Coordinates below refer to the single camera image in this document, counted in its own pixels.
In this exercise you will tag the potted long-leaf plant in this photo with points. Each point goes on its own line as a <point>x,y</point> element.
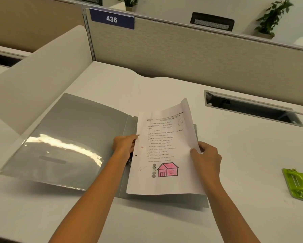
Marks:
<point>130,3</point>

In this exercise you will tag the person's left forearm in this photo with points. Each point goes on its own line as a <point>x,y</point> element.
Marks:
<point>90,204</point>

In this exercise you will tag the white paper pink house drawing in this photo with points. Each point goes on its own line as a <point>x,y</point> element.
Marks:
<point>166,185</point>

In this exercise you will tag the brown partition panel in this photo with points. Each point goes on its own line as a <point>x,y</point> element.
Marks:
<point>27,20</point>

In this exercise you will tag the black mesh office chair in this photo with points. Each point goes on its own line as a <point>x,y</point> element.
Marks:
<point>212,22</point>
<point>85,0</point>

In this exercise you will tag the blue desk number sign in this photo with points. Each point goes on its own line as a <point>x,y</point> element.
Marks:
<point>111,19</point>

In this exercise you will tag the person's right hand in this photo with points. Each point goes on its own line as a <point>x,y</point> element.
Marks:
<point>208,164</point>

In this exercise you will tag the potted small-leaf plant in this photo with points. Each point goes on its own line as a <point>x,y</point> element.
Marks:
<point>271,20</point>

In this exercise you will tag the person's left hand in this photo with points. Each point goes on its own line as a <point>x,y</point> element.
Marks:
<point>123,146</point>

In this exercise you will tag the beige fabric partition panel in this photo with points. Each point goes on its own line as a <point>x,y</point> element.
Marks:
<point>192,53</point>

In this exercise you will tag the person's right forearm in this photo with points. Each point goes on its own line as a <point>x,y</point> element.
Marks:
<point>230,215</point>

